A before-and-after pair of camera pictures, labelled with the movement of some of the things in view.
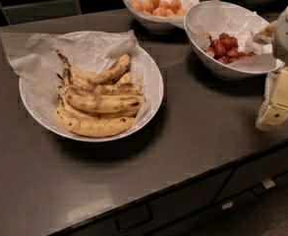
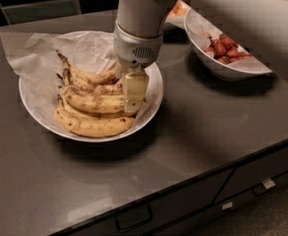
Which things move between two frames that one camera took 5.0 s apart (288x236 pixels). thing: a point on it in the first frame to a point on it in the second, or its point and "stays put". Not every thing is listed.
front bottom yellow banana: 91,127 stays put
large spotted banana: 102,102 stays put
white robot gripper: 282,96 to 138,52
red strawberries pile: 225,49 stays put
